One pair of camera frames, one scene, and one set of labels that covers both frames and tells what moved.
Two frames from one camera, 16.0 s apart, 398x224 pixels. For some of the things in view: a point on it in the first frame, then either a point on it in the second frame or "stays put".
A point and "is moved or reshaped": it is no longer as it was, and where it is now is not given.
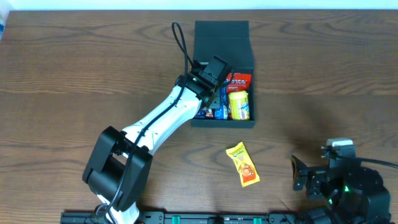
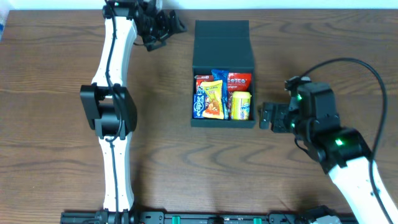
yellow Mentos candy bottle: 239,105 stays put
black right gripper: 308,175 -> 278,116
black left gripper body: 212,101 -> 162,28
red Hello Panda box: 209,113 is moved or reshaped
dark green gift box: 229,40 stays put
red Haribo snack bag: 238,82 stays put
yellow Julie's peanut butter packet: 247,172 -> 214,99
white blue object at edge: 4,16 stays put
